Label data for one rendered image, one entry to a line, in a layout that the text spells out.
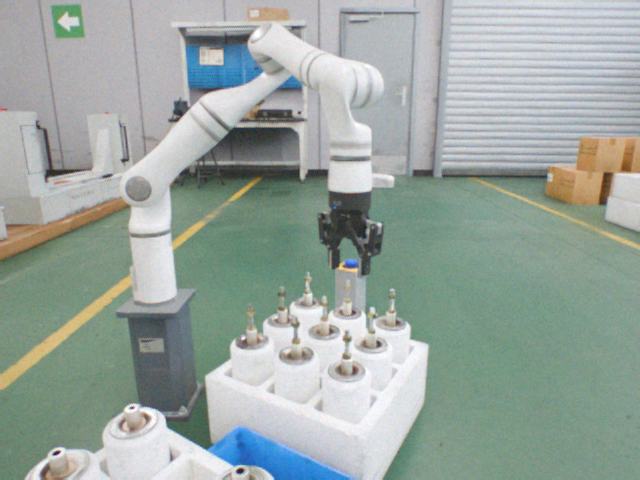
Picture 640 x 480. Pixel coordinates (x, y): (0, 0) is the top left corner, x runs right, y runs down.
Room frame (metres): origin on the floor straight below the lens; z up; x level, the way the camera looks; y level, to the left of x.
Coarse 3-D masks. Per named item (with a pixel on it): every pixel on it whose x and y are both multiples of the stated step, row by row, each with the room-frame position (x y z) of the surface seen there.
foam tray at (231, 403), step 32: (416, 352) 0.93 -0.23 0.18; (224, 384) 0.80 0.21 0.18; (320, 384) 0.83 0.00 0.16; (416, 384) 0.90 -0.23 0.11; (224, 416) 0.80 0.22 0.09; (256, 416) 0.76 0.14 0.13; (288, 416) 0.72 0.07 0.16; (320, 416) 0.69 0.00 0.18; (384, 416) 0.71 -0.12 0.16; (416, 416) 0.91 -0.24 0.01; (320, 448) 0.68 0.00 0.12; (352, 448) 0.65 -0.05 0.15; (384, 448) 0.72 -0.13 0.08
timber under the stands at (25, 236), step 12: (108, 204) 3.39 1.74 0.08; (120, 204) 3.56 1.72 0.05; (72, 216) 2.94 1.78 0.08; (84, 216) 3.01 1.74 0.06; (96, 216) 3.17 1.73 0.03; (12, 228) 2.58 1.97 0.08; (24, 228) 2.58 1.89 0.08; (36, 228) 2.59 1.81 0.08; (48, 228) 2.60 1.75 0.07; (60, 228) 2.72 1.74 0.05; (72, 228) 2.85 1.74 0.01; (0, 240) 2.30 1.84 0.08; (12, 240) 2.30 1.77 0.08; (24, 240) 2.38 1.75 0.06; (36, 240) 2.47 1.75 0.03; (0, 252) 2.18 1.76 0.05; (12, 252) 2.27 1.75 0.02
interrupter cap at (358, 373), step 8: (336, 360) 0.77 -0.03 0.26; (352, 360) 0.77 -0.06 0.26; (328, 368) 0.74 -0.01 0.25; (336, 368) 0.75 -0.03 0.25; (352, 368) 0.75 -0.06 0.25; (360, 368) 0.74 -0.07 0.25; (336, 376) 0.72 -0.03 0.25; (344, 376) 0.72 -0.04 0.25; (352, 376) 0.72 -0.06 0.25; (360, 376) 0.72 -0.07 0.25
